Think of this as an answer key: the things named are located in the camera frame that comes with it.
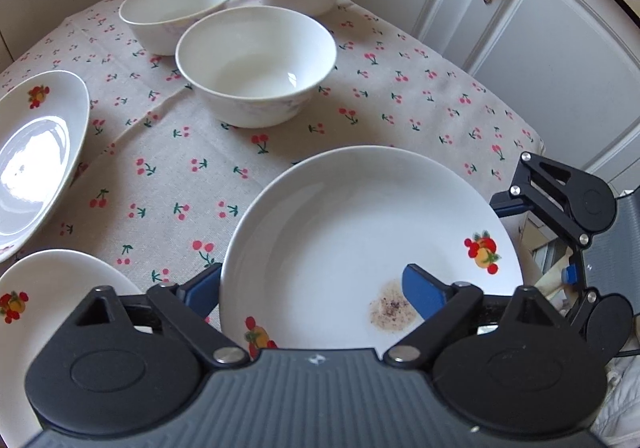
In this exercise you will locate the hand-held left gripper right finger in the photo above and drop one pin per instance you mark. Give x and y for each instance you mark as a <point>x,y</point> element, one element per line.
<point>422,295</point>

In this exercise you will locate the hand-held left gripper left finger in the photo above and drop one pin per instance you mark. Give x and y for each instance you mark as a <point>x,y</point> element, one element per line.
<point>202,289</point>

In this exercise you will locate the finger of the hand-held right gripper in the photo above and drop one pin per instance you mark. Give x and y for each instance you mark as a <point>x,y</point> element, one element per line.
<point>570,273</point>
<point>507,207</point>

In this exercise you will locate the stained white fruit-print plate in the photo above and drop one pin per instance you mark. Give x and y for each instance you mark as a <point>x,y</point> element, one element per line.
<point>340,238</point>

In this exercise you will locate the white quilted jacket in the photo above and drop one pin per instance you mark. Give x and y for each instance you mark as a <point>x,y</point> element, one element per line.
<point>622,403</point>

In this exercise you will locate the cherry print tablecloth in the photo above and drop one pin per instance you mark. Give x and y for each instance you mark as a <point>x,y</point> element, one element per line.
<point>200,137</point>

